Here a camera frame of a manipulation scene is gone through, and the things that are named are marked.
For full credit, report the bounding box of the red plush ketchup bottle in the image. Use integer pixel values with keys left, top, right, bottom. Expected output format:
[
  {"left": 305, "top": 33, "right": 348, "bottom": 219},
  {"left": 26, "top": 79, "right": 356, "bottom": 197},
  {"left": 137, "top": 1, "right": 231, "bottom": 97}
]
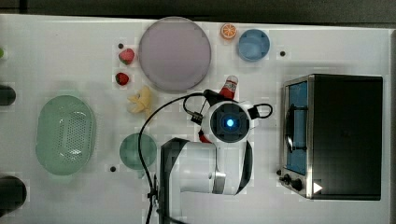
[{"left": 198, "top": 76, "right": 238, "bottom": 143}]

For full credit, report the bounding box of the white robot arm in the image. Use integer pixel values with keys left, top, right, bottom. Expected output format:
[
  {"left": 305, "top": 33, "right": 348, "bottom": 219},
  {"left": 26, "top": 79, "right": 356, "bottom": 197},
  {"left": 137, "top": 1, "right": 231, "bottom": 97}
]
[{"left": 159, "top": 101, "right": 255, "bottom": 224}]

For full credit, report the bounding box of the grey round plate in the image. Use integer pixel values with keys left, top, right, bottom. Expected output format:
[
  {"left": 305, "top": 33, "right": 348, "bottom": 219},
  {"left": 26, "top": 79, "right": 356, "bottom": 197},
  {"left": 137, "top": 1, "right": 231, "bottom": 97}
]
[{"left": 138, "top": 17, "right": 211, "bottom": 91}]

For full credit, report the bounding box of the yellow plush banana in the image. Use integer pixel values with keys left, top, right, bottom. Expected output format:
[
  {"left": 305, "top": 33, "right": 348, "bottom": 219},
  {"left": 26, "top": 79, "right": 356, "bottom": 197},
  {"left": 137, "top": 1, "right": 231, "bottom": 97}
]
[{"left": 128, "top": 86, "right": 151, "bottom": 117}]

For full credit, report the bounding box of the green cup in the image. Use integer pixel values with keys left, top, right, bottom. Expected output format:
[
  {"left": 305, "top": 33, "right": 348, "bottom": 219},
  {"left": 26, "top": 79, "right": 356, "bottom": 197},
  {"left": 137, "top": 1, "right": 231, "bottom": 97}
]
[{"left": 120, "top": 133, "right": 157, "bottom": 171}]

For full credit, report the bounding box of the red plush strawberry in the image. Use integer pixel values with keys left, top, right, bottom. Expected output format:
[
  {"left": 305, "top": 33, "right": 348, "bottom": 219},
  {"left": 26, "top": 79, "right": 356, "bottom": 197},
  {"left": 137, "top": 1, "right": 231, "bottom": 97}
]
[{"left": 116, "top": 73, "right": 130, "bottom": 86}]

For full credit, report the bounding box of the orange slice toy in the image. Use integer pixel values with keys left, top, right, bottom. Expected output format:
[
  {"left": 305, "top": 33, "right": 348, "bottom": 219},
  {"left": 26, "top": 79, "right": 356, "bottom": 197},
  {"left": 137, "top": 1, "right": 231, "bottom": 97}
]
[{"left": 219, "top": 23, "right": 237, "bottom": 40}]

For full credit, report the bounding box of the blue cup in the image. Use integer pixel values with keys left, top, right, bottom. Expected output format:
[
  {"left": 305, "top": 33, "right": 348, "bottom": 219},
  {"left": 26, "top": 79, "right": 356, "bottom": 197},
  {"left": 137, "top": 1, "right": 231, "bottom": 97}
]
[{"left": 238, "top": 29, "right": 271, "bottom": 63}]

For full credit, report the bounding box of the pink plush strawberry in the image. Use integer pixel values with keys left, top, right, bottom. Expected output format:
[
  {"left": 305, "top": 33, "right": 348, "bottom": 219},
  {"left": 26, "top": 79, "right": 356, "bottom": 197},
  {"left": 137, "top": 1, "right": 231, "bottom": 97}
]
[{"left": 119, "top": 49, "right": 135, "bottom": 65}]

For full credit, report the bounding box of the green perforated basket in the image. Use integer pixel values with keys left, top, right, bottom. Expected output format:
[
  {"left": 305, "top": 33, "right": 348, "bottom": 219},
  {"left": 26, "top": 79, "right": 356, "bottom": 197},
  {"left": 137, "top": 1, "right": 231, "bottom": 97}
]
[{"left": 35, "top": 95, "right": 95, "bottom": 175}]

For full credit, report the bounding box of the silver toaster oven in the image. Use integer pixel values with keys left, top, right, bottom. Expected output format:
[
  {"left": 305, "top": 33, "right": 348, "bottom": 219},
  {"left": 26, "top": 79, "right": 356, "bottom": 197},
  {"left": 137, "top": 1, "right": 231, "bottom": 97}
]
[{"left": 277, "top": 74, "right": 383, "bottom": 201}]

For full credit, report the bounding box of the black cylinder upper left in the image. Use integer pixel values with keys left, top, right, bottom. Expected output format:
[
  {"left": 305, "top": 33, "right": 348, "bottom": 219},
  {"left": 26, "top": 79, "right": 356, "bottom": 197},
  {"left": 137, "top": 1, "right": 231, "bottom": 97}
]
[{"left": 0, "top": 85, "right": 16, "bottom": 106}]

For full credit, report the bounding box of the black cylinder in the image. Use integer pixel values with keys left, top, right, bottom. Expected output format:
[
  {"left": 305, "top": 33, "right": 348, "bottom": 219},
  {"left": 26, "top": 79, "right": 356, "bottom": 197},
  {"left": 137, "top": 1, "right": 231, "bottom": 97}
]
[
  {"left": 0, "top": 85, "right": 16, "bottom": 106},
  {"left": 0, "top": 176, "right": 27, "bottom": 217}
]

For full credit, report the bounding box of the black cylinder lower left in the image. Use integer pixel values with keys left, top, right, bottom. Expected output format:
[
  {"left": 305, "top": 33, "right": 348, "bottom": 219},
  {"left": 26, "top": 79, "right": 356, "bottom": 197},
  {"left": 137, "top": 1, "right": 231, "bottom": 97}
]
[{"left": 0, "top": 176, "right": 27, "bottom": 217}]

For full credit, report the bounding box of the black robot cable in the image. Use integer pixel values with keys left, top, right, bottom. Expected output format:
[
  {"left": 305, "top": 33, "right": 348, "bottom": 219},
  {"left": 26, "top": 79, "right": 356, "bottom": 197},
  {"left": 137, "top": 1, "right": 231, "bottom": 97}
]
[{"left": 137, "top": 89, "right": 275, "bottom": 224}]

